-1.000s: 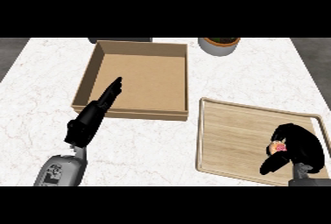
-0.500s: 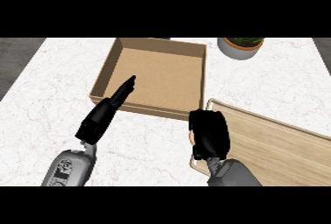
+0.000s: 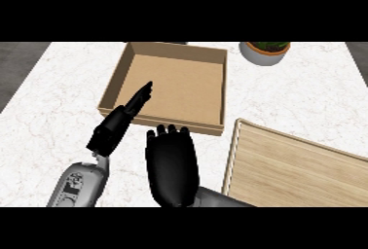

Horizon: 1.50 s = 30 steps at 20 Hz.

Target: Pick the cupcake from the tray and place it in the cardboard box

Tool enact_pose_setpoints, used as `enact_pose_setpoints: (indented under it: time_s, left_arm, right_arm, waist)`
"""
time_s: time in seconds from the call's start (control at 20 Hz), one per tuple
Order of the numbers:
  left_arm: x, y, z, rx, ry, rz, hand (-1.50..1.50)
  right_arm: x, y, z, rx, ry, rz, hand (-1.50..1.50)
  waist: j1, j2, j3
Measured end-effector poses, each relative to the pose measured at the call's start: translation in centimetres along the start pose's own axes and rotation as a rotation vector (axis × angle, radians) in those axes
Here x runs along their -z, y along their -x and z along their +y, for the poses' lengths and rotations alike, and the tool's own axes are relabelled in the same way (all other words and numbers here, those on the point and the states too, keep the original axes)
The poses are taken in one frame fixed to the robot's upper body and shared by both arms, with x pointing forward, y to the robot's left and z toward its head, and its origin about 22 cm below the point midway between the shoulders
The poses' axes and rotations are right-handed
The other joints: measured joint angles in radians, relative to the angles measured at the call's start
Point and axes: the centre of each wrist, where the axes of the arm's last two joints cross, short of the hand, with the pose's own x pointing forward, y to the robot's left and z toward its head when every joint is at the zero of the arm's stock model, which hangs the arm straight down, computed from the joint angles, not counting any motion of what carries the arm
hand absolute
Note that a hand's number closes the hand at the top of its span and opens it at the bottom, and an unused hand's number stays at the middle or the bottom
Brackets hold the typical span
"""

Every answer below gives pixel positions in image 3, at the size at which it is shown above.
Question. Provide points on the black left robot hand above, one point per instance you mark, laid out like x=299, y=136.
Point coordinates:
x=113, y=127

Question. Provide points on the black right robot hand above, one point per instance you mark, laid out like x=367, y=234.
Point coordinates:
x=172, y=168

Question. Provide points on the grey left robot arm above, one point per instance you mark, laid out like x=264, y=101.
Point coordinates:
x=79, y=183

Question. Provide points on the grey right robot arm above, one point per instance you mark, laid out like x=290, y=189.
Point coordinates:
x=218, y=198

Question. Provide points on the brown cardboard box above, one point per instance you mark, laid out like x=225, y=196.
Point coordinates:
x=171, y=87

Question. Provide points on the pale wooden tray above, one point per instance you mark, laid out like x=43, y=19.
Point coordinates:
x=298, y=168

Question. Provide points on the white potted plant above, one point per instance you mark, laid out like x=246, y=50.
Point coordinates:
x=265, y=52

